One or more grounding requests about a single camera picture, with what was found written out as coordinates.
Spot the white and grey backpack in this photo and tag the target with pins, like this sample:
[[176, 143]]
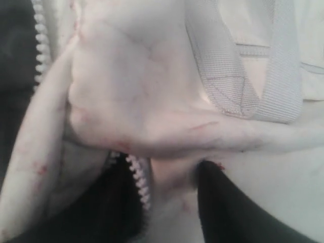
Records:
[[173, 82]]

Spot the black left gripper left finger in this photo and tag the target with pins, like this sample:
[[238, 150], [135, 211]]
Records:
[[114, 209]]

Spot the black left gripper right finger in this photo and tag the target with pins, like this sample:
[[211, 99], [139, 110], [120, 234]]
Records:
[[258, 201]]

